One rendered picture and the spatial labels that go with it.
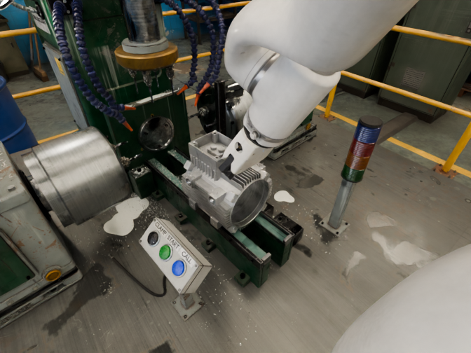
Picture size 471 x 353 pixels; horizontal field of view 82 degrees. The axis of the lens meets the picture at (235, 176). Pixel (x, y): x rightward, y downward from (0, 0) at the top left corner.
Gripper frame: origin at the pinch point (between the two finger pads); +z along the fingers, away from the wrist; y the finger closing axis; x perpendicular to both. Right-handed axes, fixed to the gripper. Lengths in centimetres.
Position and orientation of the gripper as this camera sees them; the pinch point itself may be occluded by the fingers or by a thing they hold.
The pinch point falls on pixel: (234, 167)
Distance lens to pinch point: 62.0
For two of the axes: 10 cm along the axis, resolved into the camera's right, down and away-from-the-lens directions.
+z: -3.4, 4.3, 8.4
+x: -5.9, -7.9, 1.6
